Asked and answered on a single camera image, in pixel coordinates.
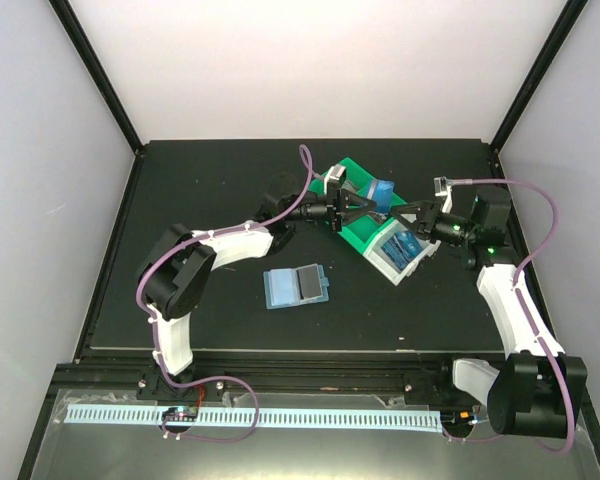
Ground blue credit card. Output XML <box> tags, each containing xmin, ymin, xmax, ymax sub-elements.
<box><xmin>358</xmin><ymin>178</ymin><xmax>394</xmax><ymax>214</ymax></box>

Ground blue leather card holder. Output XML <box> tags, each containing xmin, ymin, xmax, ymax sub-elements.
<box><xmin>263</xmin><ymin>264</ymin><xmax>330</xmax><ymax>310</ymax></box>

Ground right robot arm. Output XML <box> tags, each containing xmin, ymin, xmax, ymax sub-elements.
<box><xmin>390</xmin><ymin>181</ymin><xmax>588</xmax><ymax>451</ymax></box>

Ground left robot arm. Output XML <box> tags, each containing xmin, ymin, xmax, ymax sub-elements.
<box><xmin>135</xmin><ymin>187</ymin><xmax>377</xmax><ymax>399</ymax></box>

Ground blue card stack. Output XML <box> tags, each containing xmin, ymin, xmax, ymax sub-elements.
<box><xmin>381</xmin><ymin>230</ymin><xmax>423</xmax><ymax>271</ymax></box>

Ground green plastic bin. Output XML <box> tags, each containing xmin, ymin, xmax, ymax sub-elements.
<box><xmin>303</xmin><ymin>158</ymin><xmax>405</xmax><ymax>256</ymax></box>

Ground white plastic bin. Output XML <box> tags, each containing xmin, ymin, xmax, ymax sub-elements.
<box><xmin>363</xmin><ymin>220</ymin><xmax>440</xmax><ymax>286</ymax></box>

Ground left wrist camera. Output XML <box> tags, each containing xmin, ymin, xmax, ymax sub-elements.
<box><xmin>323</xmin><ymin>163</ymin><xmax>347</xmax><ymax>194</ymax></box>

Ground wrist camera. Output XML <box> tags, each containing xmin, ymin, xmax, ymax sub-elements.
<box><xmin>323</xmin><ymin>163</ymin><xmax>347</xmax><ymax>194</ymax></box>
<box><xmin>433</xmin><ymin>176</ymin><xmax>453</xmax><ymax>213</ymax></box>

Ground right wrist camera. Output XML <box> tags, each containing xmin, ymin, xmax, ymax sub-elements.
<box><xmin>433</xmin><ymin>176</ymin><xmax>453</xmax><ymax>213</ymax></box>

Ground black aluminium frame rail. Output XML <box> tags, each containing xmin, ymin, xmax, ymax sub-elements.
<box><xmin>54</xmin><ymin>349</ymin><xmax>589</xmax><ymax>396</ymax></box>

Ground white slotted cable duct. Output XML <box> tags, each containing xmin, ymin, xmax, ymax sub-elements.
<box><xmin>64</xmin><ymin>404</ymin><xmax>443</xmax><ymax>433</ymax></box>

